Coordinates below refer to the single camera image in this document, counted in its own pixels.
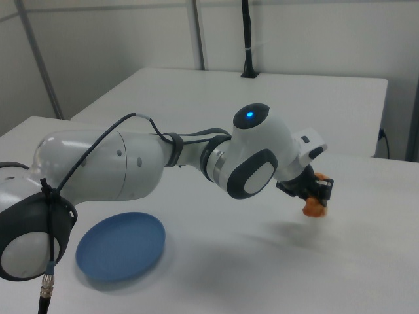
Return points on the blue round plate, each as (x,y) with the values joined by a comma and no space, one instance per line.
(121,248)

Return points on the grey metal frame post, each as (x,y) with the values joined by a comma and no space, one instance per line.
(39,59)
(199,32)

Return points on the orange braided bread loaf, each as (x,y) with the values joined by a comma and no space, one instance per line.
(314,209)

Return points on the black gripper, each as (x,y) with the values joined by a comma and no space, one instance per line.
(302,181)

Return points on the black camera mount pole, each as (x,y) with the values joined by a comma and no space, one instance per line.
(247,39)

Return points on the white side table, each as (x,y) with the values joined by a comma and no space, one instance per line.
(203,95)

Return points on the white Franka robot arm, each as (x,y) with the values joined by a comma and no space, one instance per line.
(131,163)

